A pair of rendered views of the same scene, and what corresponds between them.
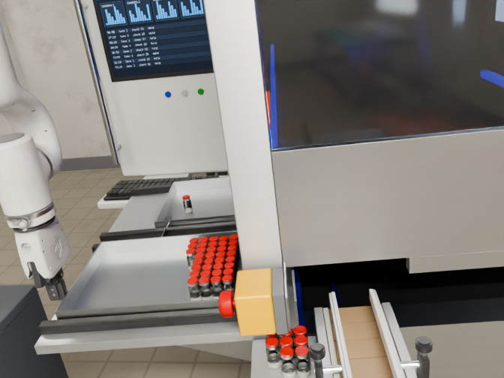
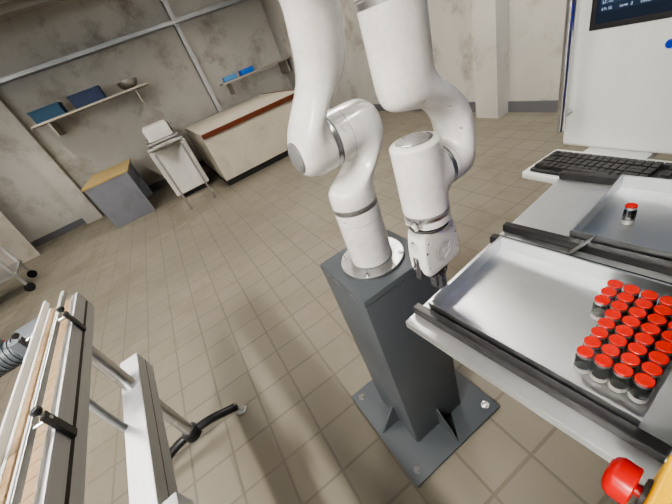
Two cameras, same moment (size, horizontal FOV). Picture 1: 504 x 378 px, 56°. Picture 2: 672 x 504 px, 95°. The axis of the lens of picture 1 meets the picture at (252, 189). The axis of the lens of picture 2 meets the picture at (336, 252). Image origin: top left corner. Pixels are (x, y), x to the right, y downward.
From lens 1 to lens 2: 0.41 m
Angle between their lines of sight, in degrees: 54
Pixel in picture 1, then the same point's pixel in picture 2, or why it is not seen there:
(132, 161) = (579, 129)
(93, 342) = (448, 349)
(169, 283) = (555, 321)
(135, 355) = not seen: hidden behind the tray
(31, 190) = (426, 198)
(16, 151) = (417, 158)
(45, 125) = (461, 122)
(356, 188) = not seen: outside the picture
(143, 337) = (496, 378)
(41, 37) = not seen: outside the picture
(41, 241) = (427, 245)
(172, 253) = (577, 278)
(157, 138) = (624, 105)
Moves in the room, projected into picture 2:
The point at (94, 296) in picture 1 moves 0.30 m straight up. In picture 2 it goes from (471, 295) to (457, 167)
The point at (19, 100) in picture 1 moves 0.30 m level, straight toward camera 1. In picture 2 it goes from (430, 97) to (363, 214)
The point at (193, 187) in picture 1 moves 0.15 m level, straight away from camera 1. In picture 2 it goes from (649, 187) to (655, 158)
